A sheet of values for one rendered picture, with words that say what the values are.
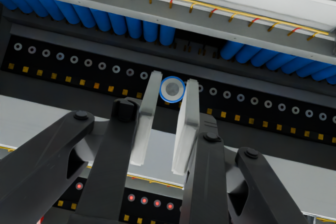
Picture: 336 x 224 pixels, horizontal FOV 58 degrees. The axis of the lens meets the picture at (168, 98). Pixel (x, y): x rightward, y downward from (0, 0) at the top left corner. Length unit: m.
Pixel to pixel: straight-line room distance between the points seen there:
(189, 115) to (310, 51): 0.21
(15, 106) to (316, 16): 0.30
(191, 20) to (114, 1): 0.08
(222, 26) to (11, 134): 0.23
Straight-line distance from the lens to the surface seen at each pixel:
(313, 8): 0.31
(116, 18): 0.36
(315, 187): 0.33
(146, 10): 0.32
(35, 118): 0.31
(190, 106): 0.16
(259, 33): 0.33
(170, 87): 0.20
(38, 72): 0.47
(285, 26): 0.33
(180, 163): 0.15
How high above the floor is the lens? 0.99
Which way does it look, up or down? 9 degrees up
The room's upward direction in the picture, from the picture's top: 167 degrees counter-clockwise
